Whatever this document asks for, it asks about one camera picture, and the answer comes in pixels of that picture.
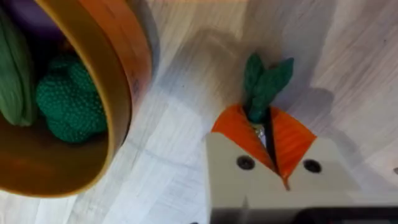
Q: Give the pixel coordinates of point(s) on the orange tub with knitted toys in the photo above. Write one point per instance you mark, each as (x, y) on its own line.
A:
(102, 93)

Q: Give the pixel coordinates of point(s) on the white orange left gripper right finger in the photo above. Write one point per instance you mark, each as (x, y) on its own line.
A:
(314, 183)

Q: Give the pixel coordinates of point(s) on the white orange left gripper left finger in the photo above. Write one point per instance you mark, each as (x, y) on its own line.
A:
(230, 174)

